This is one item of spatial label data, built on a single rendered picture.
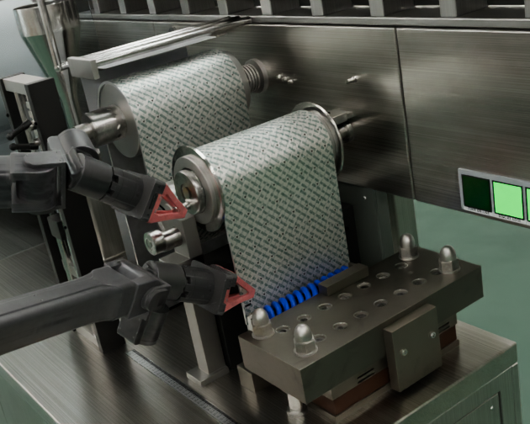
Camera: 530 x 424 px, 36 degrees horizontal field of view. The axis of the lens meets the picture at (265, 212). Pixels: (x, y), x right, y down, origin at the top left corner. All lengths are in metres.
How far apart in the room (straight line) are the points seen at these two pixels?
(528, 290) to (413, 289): 2.16
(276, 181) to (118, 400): 0.48
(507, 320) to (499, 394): 1.84
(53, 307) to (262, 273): 0.44
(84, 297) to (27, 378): 0.59
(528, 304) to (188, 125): 2.16
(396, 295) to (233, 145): 0.36
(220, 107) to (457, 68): 0.48
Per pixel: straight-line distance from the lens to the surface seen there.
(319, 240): 1.43
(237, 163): 1.31
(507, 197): 1.28
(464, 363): 1.42
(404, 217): 1.76
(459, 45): 1.27
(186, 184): 1.31
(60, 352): 1.71
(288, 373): 1.24
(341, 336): 1.27
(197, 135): 1.53
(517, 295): 3.49
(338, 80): 1.49
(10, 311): 1.01
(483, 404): 1.46
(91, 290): 1.11
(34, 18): 1.91
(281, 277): 1.39
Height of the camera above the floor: 1.67
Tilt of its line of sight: 21 degrees down
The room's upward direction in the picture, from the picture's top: 11 degrees counter-clockwise
